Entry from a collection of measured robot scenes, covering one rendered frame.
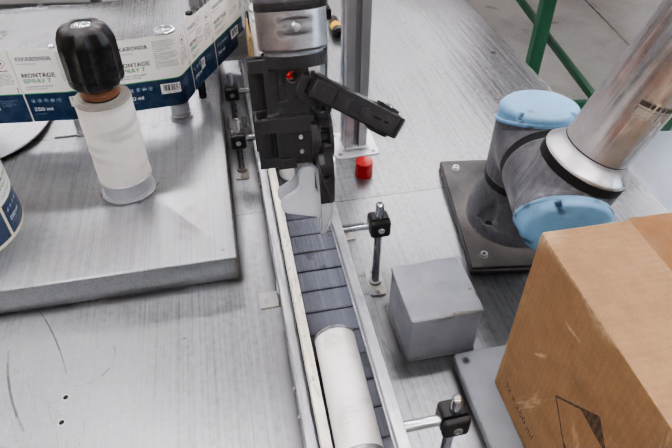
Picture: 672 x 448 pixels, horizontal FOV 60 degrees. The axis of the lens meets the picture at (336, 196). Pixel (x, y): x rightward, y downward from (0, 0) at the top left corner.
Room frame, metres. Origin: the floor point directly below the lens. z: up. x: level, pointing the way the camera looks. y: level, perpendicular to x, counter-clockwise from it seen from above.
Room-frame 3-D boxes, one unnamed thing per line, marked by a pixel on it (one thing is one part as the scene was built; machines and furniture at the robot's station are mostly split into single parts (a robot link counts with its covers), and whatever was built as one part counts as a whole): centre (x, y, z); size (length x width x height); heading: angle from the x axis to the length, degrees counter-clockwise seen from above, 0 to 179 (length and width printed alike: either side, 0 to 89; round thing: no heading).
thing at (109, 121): (0.78, 0.36, 1.03); 0.09 x 0.09 x 0.30
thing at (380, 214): (0.60, -0.04, 0.91); 0.07 x 0.03 x 0.16; 102
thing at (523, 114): (0.73, -0.30, 1.02); 0.13 x 0.12 x 0.14; 179
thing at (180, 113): (1.00, 0.31, 0.97); 0.05 x 0.05 x 0.19
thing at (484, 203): (0.74, -0.30, 0.90); 0.15 x 0.15 x 0.10
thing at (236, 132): (0.89, 0.18, 0.89); 0.03 x 0.03 x 0.12; 12
